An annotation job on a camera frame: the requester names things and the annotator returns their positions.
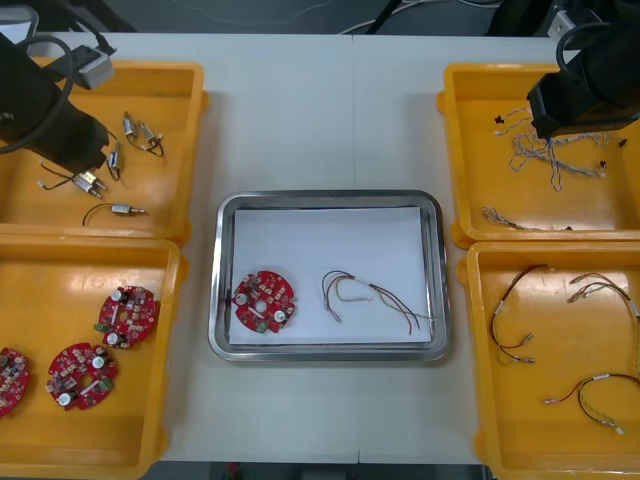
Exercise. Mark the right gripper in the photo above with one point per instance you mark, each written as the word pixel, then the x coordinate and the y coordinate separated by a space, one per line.
pixel 560 107

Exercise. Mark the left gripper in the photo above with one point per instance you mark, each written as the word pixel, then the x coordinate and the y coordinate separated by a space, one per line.
pixel 75 142

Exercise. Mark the round red circuit board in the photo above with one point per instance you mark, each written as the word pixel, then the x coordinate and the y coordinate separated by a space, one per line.
pixel 75 365
pixel 12 385
pixel 140 310
pixel 270 290

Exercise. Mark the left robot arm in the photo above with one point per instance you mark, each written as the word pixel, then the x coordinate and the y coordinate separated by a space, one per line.
pixel 20 85

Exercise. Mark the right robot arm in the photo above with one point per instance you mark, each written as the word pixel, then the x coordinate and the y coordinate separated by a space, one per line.
pixel 617 60

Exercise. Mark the group of metal solenoids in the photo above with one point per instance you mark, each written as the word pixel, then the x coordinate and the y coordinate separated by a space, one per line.
pixel 129 125

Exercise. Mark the yellow-orange plastic bin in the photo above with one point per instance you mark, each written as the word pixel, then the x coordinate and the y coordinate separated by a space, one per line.
pixel 75 450
pixel 525 450
pixel 165 200
pixel 470 175

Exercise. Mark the black stand leg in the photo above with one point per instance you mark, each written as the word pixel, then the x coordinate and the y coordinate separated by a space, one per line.
pixel 384 15
pixel 107 15

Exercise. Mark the grey-rimmed tray with white sheet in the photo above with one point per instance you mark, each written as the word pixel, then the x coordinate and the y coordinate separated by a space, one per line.
pixel 17 17

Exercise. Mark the steel tray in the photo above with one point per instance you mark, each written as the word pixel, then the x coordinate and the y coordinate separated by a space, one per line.
pixel 350 197

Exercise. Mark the white sheet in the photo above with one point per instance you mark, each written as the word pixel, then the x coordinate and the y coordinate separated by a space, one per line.
pixel 300 235

